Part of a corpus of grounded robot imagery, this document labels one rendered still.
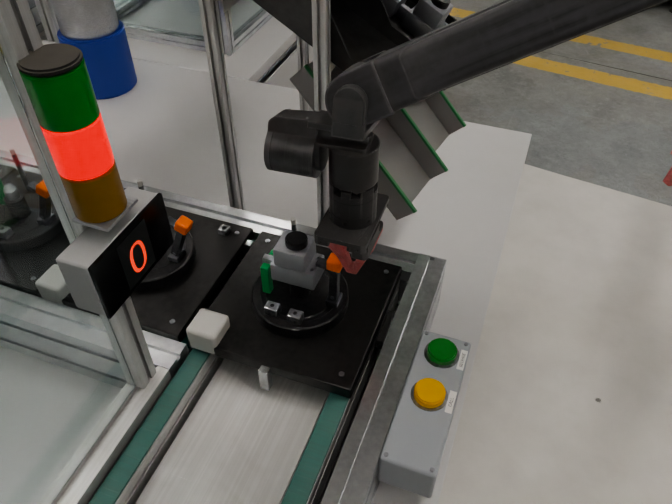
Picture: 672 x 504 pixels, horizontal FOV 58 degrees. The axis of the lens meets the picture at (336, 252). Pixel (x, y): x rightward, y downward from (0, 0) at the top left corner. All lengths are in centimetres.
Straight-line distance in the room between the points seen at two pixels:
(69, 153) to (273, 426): 45
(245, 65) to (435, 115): 70
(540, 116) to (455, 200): 209
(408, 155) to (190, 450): 59
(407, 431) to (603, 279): 53
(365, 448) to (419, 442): 7
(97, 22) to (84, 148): 105
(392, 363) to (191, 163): 72
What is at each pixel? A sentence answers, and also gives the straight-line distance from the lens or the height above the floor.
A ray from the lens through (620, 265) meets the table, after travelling 122.
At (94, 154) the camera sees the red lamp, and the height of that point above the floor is 133.
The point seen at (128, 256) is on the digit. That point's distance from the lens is 65.
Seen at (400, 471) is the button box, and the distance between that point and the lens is 78.
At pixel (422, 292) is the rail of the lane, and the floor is 96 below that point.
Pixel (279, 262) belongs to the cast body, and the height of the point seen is 106.
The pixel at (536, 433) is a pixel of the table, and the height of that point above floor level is 86.
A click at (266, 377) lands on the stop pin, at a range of 83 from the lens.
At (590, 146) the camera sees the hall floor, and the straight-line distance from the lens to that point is 317.
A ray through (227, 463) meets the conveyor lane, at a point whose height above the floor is 92.
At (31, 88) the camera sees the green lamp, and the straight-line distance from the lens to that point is 55.
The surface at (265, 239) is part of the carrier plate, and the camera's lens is 100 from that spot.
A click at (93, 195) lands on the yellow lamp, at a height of 129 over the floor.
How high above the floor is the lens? 164
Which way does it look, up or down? 44 degrees down
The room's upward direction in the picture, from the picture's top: straight up
